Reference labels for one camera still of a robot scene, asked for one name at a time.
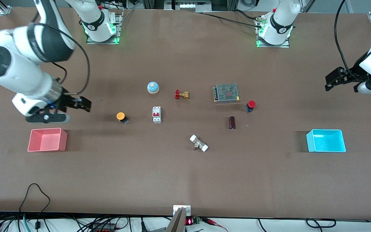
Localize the red clip wire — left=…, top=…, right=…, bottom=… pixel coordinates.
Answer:
left=205, top=218, right=228, bottom=232

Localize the metal frame device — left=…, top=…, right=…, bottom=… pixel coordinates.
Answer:
left=164, top=0, right=212, bottom=13

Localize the thin black looped cable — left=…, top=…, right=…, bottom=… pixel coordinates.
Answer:
left=20, top=183, right=51, bottom=230

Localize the black tabletop cable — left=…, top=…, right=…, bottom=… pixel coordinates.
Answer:
left=202, top=10, right=265, bottom=28

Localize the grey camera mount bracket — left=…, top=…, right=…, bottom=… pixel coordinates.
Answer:
left=173, top=205, right=191, bottom=232

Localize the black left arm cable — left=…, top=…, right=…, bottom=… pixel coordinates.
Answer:
left=334, top=0, right=360, bottom=79

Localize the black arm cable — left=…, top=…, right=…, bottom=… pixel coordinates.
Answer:
left=334, top=0, right=360, bottom=79
left=33, top=13, right=90, bottom=97

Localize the black coiled cable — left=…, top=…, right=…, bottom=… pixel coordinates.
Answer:
left=306, top=218, right=336, bottom=228

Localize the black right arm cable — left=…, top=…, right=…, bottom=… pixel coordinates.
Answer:
left=33, top=13, right=90, bottom=97

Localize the white circuit breaker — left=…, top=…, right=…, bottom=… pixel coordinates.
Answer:
left=152, top=106, right=162, bottom=124

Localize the silver white pipe fitting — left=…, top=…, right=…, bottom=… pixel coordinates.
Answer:
left=189, top=134, right=209, bottom=152

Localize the metal mesh power supply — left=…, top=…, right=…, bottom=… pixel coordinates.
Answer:
left=213, top=83, right=240, bottom=104

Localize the cyan plastic bin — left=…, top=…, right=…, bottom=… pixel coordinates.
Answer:
left=306, top=129, right=347, bottom=153

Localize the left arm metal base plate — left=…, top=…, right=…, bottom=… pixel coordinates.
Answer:
left=256, top=16, right=290, bottom=48

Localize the pink plastic bin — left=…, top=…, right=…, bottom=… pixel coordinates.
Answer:
left=27, top=128, right=68, bottom=152

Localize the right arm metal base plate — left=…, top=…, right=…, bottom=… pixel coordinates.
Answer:
left=86, top=9, right=124, bottom=44

